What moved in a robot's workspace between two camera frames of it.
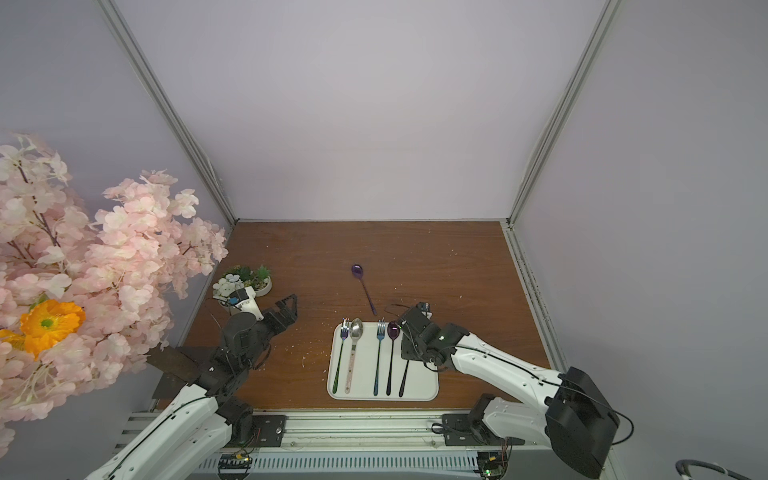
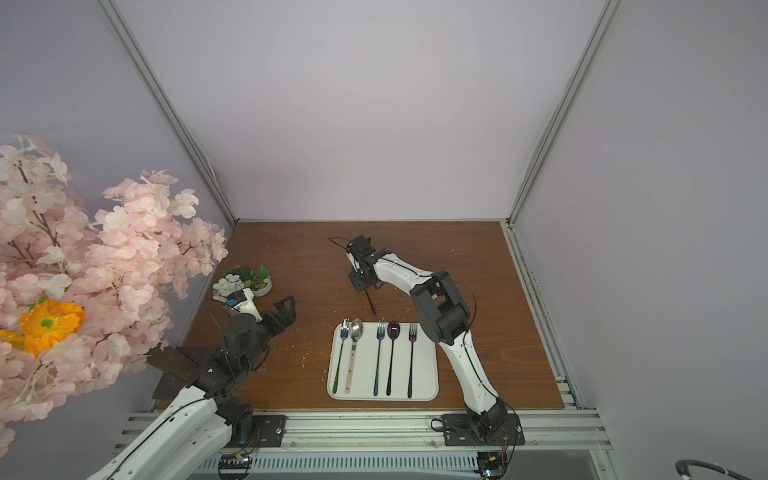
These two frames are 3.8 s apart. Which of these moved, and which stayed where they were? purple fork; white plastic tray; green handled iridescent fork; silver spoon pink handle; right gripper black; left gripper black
Moved: purple fork; right gripper black
Stayed: green handled iridescent fork; silver spoon pink handle; white plastic tray; left gripper black
